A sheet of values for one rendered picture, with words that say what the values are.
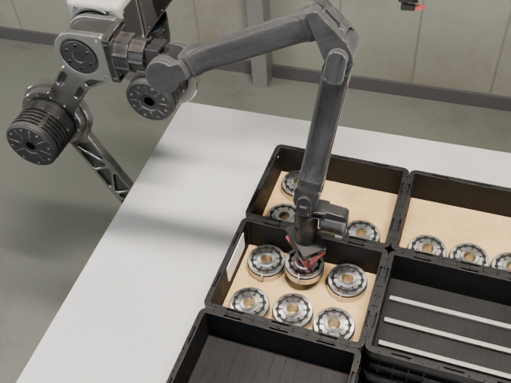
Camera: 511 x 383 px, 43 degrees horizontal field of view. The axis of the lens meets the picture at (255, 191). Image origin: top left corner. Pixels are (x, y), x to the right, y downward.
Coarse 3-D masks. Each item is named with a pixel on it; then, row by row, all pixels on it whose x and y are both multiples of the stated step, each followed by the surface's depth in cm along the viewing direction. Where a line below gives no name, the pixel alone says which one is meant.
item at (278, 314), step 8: (288, 296) 166; (296, 296) 166; (304, 296) 166; (280, 304) 165; (304, 304) 165; (280, 312) 163; (304, 312) 163; (312, 312) 163; (280, 320) 162; (288, 320) 162; (296, 320) 161; (304, 320) 161
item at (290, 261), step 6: (294, 252) 172; (288, 258) 170; (294, 258) 170; (288, 264) 169; (294, 264) 169; (318, 264) 169; (288, 270) 168; (294, 270) 168; (300, 270) 168; (306, 270) 168; (312, 270) 168; (318, 270) 168; (300, 276) 166; (306, 276) 166; (312, 276) 166
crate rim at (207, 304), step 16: (240, 224) 175; (256, 224) 175; (272, 224) 174; (336, 240) 169; (224, 256) 168; (384, 256) 165; (208, 304) 158; (256, 320) 154; (272, 320) 154; (368, 320) 152; (320, 336) 151
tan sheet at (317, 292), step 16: (240, 272) 176; (240, 288) 173; (272, 288) 172; (288, 288) 172; (304, 288) 172; (320, 288) 171; (368, 288) 170; (224, 304) 170; (272, 304) 169; (320, 304) 168; (336, 304) 168; (352, 304) 167; (368, 304) 167
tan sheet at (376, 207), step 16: (272, 192) 196; (336, 192) 194; (352, 192) 194; (368, 192) 193; (384, 192) 193; (352, 208) 189; (368, 208) 189; (384, 208) 188; (384, 224) 184; (384, 240) 181
